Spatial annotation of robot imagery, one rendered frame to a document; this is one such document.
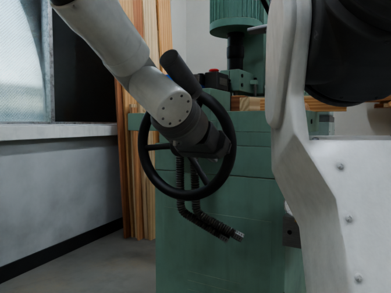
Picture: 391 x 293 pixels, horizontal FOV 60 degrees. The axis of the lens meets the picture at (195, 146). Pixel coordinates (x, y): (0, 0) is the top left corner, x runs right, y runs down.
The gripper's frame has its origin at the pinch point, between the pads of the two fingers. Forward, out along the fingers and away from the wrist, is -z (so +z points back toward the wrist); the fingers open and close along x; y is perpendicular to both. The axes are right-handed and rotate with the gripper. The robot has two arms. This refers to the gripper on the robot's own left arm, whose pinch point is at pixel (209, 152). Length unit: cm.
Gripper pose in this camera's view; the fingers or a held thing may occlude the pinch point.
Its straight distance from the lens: 74.5
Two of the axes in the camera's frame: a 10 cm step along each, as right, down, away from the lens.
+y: 2.5, -8.9, 3.7
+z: -4.2, -4.5, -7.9
